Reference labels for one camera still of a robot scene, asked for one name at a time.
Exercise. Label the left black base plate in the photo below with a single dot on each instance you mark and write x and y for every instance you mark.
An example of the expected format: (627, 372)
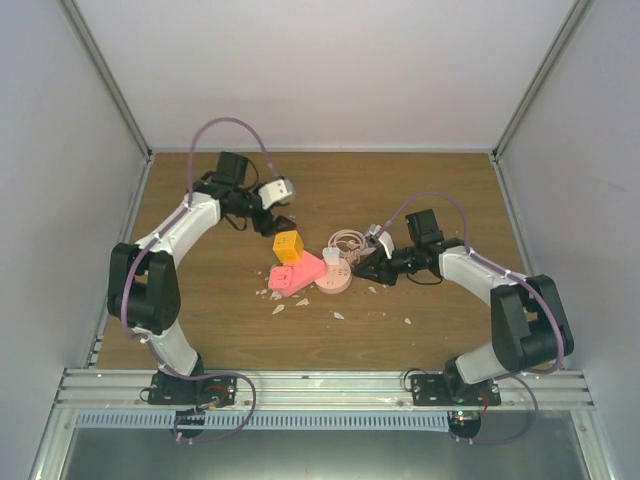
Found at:
(168, 390)

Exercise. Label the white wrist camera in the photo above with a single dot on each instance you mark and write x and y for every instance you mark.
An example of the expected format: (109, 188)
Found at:
(380, 239)
(276, 192)

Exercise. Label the round pink power strip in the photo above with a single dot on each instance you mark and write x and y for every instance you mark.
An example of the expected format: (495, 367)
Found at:
(354, 248)

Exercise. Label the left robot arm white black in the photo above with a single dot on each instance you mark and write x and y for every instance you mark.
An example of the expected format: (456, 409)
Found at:
(143, 288)

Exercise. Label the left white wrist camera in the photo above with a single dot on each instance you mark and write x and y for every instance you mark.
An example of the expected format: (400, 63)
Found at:
(276, 192)

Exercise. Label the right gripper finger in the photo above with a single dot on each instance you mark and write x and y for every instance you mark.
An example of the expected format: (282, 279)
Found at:
(383, 278)
(375, 264)

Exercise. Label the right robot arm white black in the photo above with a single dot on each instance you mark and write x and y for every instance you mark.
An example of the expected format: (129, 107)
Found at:
(529, 326)

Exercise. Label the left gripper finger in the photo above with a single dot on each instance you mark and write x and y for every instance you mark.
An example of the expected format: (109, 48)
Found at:
(268, 230)
(283, 224)

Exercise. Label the white usb charger plug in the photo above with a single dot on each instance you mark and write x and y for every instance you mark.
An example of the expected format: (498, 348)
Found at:
(331, 256)

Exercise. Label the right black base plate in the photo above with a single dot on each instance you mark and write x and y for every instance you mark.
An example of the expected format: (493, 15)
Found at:
(431, 390)

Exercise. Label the yellow cube socket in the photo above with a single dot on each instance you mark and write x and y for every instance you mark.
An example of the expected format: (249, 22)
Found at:
(288, 246)

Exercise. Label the slotted grey cable duct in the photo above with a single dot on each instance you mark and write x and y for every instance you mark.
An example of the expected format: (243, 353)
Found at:
(266, 420)

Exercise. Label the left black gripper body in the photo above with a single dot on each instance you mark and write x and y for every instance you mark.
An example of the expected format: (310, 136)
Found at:
(241, 203)

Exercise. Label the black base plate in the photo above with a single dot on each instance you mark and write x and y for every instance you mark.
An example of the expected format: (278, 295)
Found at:
(168, 390)
(431, 390)

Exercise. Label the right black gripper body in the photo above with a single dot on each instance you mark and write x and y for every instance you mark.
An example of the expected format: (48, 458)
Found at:
(415, 261)

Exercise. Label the pink triangular power socket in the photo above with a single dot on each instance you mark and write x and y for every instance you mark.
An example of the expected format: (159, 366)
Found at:
(290, 278)

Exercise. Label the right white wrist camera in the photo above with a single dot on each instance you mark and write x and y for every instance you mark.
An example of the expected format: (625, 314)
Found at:
(380, 239)

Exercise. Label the aluminium front rail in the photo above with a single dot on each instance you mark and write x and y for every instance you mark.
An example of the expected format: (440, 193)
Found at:
(323, 390)

